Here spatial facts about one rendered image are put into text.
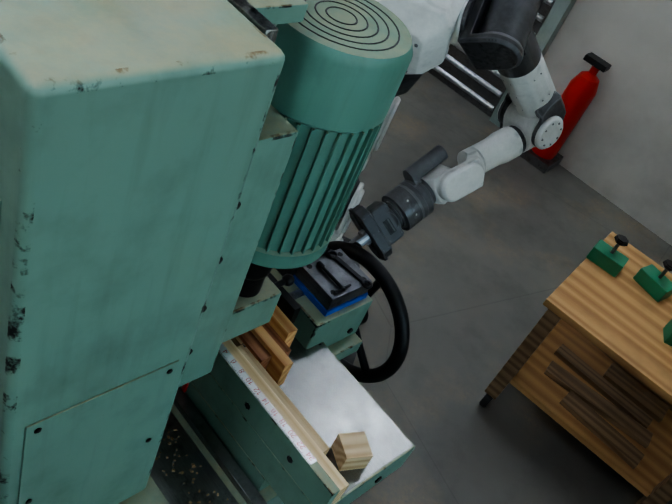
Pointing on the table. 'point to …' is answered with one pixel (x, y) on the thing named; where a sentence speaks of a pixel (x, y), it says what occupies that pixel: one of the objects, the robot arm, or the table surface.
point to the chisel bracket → (253, 310)
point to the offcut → (351, 450)
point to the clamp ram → (288, 301)
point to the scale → (267, 405)
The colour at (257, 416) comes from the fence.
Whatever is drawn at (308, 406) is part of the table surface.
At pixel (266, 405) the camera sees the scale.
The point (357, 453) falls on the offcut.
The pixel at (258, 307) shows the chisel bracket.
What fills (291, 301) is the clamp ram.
